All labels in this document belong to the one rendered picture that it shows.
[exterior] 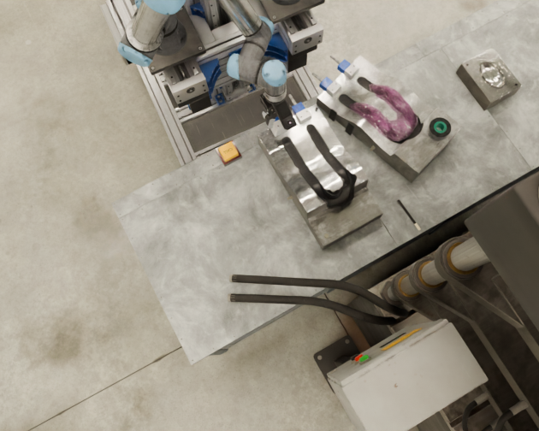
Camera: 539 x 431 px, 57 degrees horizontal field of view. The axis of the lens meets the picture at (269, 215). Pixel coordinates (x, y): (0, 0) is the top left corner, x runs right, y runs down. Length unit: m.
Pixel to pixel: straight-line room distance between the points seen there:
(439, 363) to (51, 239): 2.28
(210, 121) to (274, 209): 0.95
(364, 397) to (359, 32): 2.47
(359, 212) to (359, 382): 0.84
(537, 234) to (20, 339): 2.64
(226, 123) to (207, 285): 1.11
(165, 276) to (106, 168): 1.22
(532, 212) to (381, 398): 0.62
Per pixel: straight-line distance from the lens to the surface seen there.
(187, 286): 1.92
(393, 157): 1.97
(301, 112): 1.96
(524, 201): 0.77
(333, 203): 1.89
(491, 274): 1.24
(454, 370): 1.26
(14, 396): 3.02
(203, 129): 2.75
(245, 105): 2.78
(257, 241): 1.92
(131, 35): 1.75
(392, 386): 1.23
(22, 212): 3.14
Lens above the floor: 2.67
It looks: 75 degrees down
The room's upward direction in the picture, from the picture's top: 6 degrees counter-clockwise
